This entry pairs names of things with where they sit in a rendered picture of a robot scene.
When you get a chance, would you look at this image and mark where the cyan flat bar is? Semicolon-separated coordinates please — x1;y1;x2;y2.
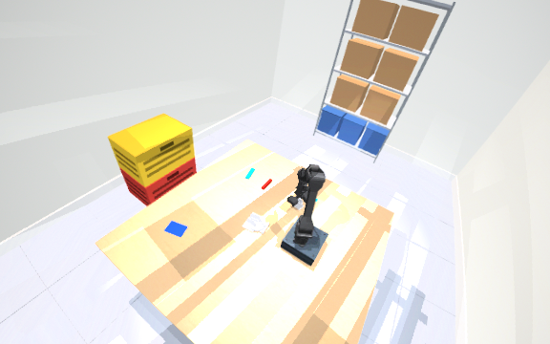
245;168;255;179

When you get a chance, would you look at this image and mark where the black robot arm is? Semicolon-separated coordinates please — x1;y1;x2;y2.
293;164;327;247

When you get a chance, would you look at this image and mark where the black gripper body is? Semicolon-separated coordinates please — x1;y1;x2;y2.
286;186;309;206

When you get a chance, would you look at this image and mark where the red rectangular bar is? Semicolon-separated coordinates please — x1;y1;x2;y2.
262;179;272;189

